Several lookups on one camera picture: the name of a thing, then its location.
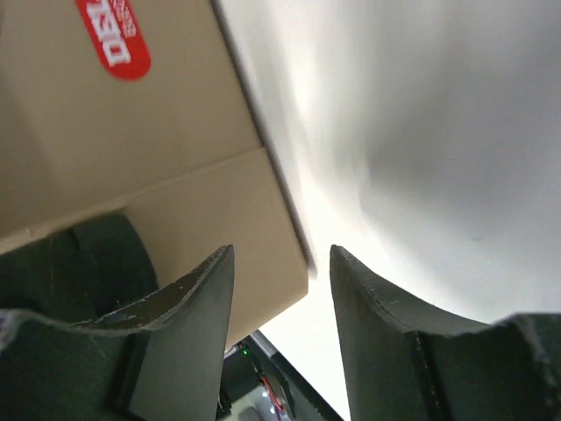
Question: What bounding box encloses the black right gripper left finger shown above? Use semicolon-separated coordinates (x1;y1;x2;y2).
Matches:
1;246;235;420

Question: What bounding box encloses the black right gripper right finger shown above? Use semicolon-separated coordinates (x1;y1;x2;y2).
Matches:
330;246;560;420

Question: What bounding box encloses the tan plastic toolbox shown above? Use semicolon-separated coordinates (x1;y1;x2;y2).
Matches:
1;1;309;344

